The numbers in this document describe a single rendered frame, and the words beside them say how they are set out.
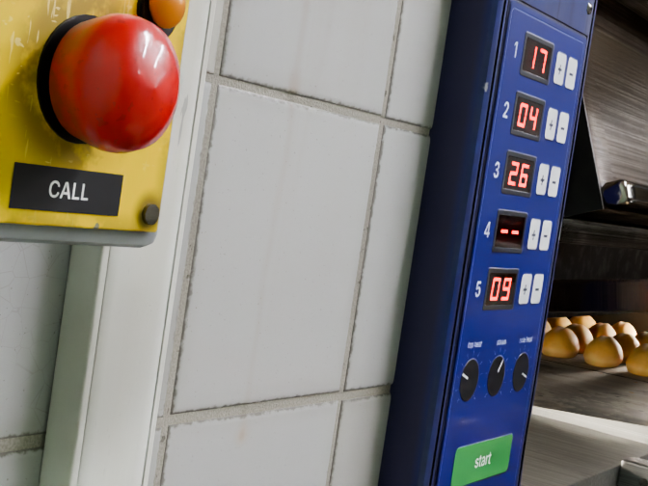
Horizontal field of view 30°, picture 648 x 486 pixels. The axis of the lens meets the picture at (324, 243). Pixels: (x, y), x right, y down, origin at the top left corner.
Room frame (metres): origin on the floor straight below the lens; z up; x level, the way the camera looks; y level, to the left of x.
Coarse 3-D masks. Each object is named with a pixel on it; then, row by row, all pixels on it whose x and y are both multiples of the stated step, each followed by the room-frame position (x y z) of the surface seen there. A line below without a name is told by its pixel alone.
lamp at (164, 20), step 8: (152, 0) 0.37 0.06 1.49; (160, 0) 0.37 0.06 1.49; (168, 0) 0.37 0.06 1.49; (176, 0) 0.38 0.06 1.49; (184, 0) 0.38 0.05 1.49; (152, 8) 0.37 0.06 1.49; (160, 8) 0.37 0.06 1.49; (168, 8) 0.37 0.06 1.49; (176, 8) 0.38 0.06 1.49; (184, 8) 0.38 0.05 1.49; (152, 16) 0.38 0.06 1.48; (160, 16) 0.37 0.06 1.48; (168, 16) 0.38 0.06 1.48; (176, 16) 0.38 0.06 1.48; (160, 24) 0.38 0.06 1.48; (168, 24) 0.38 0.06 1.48; (176, 24) 0.38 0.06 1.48
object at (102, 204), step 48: (0, 0) 0.33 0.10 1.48; (48, 0) 0.34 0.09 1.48; (96, 0) 0.36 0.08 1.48; (0, 48) 0.33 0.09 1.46; (48, 48) 0.34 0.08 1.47; (0, 96) 0.33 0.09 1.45; (48, 96) 0.35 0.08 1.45; (0, 144) 0.33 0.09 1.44; (48, 144) 0.35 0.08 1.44; (0, 192) 0.34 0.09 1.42; (48, 192) 0.35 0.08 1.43; (96, 192) 0.37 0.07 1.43; (144, 192) 0.39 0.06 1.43; (0, 240) 0.35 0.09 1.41; (48, 240) 0.36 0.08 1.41; (96, 240) 0.38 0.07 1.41; (144, 240) 0.40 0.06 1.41
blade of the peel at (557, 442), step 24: (528, 432) 1.39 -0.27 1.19; (552, 432) 1.41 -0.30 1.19; (576, 432) 1.44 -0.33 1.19; (600, 432) 1.47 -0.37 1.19; (624, 432) 1.46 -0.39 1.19; (528, 456) 1.26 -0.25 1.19; (552, 456) 1.28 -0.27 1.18; (576, 456) 1.30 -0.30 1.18; (600, 456) 1.32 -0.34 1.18; (624, 456) 1.34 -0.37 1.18; (528, 480) 1.15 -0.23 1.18; (552, 480) 1.16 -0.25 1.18; (576, 480) 1.07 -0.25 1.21; (600, 480) 1.12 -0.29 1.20
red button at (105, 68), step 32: (96, 32) 0.34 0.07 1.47; (128, 32) 0.34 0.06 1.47; (160, 32) 0.35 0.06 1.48; (64, 64) 0.34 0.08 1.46; (96, 64) 0.33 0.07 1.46; (128, 64) 0.34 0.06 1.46; (160, 64) 0.35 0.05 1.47; (64, 96) 0.34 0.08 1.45; (96, 96) 0.33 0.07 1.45; (128, 96) 0.34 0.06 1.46; (160, 96) 0.35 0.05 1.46; (96, 128) 0.34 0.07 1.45; (128, 128) 0.34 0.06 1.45; (160, 128) 0.35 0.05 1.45
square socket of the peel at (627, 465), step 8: (632, 456) 1.19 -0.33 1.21; (624, 464) 1.16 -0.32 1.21; (632, 464) 1.16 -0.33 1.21; (640, 464) 1.16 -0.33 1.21; (624, 472) 1.16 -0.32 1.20; (632, 472) 1.16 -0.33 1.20; (640, 472) 1.16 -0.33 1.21; (624, 480) 1.16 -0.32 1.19; (632, 480) 1.16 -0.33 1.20; (640, 480) 1.15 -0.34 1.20
